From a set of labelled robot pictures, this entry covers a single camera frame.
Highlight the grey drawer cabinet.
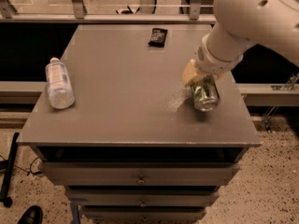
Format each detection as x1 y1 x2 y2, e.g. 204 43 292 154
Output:
18 25 260 221

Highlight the black snack packet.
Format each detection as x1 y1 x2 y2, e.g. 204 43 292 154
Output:
149 28 167 48

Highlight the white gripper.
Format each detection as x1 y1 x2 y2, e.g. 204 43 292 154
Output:
182 35 243 86

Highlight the green soda can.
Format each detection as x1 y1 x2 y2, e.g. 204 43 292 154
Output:
191 76 221 112

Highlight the clear plastic water bottle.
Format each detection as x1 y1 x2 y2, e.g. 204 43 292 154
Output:
45 57 75 109

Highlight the black stand leg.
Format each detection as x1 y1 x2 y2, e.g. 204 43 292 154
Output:
0 133 19 208

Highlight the black shoe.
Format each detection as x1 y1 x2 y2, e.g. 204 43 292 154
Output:
18 205 43 224

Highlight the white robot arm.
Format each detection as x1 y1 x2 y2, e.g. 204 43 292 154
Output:
182 0 299 87

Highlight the black floor cable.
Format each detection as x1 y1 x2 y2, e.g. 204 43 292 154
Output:
0 154 43 176

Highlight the metal railing frame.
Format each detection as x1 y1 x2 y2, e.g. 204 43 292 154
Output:
0 0 215 24

